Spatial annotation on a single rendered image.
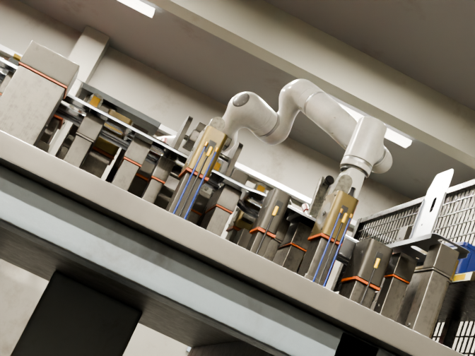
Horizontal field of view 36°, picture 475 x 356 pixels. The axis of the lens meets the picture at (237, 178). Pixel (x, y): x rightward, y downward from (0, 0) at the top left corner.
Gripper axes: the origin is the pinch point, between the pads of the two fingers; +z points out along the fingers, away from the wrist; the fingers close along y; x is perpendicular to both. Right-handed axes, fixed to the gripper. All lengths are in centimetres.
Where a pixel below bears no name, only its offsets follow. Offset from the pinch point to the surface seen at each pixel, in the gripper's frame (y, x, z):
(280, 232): -2.5, -11.6, 8.2
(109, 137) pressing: -14, -62, 3
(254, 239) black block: 13.9, -21.3, 17.7
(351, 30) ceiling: -376, 77, -296
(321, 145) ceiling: -627, 161, -296
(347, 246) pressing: -2.2, 6.8, 3.3
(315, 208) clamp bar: -19.7, -0.1, -8.0
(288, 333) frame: 63, -21, 42
